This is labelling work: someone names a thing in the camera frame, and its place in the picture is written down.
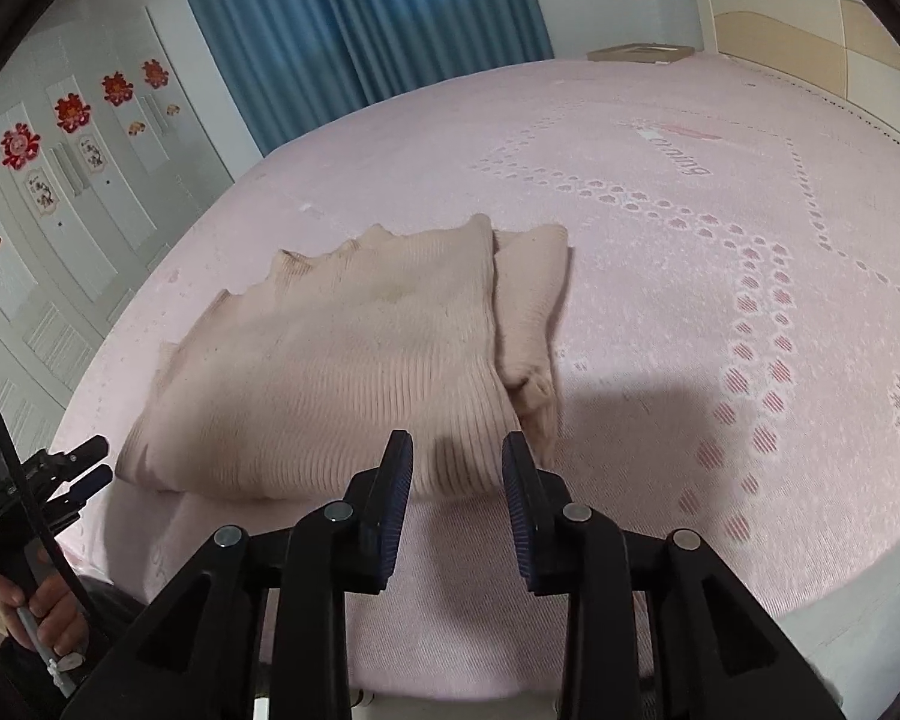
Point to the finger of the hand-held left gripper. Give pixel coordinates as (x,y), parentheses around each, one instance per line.
(82,485)
(82,452)

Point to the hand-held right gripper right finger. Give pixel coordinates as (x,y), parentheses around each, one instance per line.
(521,517)

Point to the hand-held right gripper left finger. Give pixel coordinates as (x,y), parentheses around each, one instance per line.
(390,510)

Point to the beige knit sweater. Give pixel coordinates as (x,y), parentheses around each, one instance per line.
(345,360)

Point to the person's left hand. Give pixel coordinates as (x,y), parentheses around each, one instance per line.
(49,607)

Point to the bed with pink cover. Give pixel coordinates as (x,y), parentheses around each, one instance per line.
(720,390)

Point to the white wardrobe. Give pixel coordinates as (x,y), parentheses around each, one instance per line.
(120,217)

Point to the oval painted door plaque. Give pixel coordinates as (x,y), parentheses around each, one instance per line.
(91,155)
(41,191)

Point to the red paper flower cutout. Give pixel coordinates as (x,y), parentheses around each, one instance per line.
(155,73)
(71,112)
(118,88)
(19,146)

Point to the blue curtain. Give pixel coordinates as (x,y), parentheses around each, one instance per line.
(345,30)

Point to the cream wooden headboard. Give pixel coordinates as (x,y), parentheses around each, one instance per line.
(780,30)

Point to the wooden picture frame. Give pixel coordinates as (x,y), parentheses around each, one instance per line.
(637,52)

